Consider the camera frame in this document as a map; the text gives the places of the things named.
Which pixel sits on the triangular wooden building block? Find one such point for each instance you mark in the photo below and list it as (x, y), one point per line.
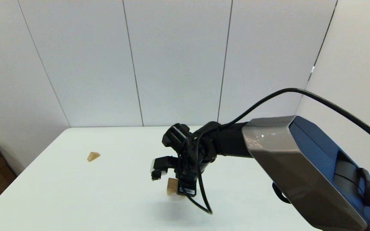
(93, 156)

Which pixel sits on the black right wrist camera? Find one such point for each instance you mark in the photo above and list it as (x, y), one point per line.
(161, 164)

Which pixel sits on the rectangular wooden building block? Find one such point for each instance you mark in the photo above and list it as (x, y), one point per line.
(171, 184)

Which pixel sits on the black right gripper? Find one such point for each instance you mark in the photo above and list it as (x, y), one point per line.
(188, 179)

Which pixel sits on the arched wooden building block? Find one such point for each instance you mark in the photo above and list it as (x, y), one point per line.
(171, 193)

